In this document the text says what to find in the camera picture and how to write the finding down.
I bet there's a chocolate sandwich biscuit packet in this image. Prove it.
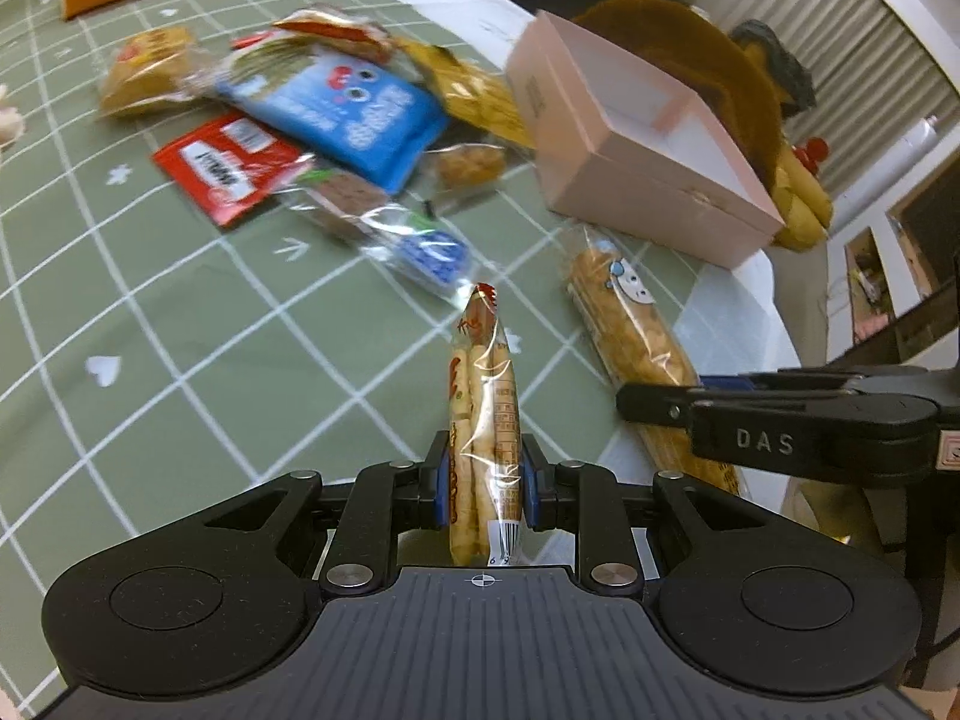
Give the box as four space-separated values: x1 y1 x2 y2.
281 165 473 308

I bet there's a small round cookie packet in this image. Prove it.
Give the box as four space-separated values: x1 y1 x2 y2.
424 142 511 200

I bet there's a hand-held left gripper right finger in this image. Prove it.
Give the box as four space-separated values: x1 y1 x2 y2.
523 433 758 597

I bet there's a blue snack packet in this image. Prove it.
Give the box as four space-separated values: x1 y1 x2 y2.
191 34 449 192

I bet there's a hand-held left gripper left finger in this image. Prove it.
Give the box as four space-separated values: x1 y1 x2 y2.
202 431 451 597

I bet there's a yellow chips packet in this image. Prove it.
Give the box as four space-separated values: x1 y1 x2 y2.
397 37 537 151

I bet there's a red snack packet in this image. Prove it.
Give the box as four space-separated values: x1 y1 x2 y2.
152 111 316 230

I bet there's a long bread packet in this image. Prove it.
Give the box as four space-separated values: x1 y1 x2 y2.
559 229 743 500

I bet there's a red and white clear packet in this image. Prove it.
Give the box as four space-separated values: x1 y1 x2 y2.
232 7 406 65

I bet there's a white shelf unit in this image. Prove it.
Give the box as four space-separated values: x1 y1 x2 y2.
825 180 960 368

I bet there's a biscuit stick packet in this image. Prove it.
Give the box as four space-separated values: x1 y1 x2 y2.
448 281 524 567

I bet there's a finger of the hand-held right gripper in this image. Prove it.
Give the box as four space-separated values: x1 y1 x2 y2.
615 381 706 430

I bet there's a dark grey plush toy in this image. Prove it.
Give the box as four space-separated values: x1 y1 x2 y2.
731 21 817 117

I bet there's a pink cardboard box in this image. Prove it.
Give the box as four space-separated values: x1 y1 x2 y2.
504 11 786 269

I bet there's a white fluffy toy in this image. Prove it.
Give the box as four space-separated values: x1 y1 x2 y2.
0 82 23 151

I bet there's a brown plush toy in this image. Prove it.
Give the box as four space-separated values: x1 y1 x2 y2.
571 0 835 252

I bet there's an orange cake packet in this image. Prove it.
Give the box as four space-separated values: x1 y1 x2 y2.
97 26 218 121

